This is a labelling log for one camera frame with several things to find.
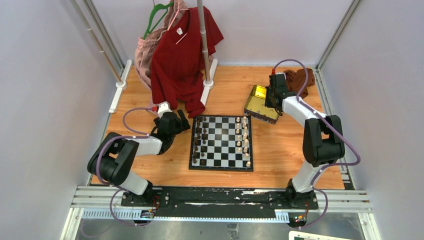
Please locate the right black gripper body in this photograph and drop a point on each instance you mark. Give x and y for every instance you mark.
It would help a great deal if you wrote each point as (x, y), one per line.
(268, 99)

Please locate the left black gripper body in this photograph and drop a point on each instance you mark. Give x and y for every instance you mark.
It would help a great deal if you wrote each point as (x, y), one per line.
(180, 126)

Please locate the gold metal tin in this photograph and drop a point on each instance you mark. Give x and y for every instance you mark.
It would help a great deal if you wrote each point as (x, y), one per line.
(255, 106)

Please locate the black white chessboard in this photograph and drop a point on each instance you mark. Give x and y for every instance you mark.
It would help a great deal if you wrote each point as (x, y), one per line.
(221, 143)

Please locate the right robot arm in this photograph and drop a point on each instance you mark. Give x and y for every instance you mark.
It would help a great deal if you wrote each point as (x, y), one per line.
(321, 146)

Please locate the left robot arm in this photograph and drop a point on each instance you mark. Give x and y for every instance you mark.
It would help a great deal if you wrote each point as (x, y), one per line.
(113, 159)

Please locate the brown crumpled cloth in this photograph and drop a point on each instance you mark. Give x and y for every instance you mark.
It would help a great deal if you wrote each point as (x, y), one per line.
(295, 80)

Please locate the red t-shirt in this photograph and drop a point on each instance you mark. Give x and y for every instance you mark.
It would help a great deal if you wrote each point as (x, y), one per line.
(177, 64)

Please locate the white rack base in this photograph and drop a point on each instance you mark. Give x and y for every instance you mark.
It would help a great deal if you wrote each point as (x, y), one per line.
(208, 83)

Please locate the pink garment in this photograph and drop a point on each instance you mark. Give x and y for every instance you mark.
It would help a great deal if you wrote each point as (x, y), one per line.
(147, 45)

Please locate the metal clothes rack pole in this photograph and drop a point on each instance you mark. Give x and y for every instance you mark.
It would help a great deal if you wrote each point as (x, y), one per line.
(203, 33)

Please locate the green clothes hanger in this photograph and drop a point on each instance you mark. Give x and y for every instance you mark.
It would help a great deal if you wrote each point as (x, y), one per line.
(157, 14)

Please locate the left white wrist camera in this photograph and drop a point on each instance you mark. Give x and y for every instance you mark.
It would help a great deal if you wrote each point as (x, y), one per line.
(163, 108)

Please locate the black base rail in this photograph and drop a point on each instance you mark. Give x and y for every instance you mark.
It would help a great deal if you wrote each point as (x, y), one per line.
(215, 202)

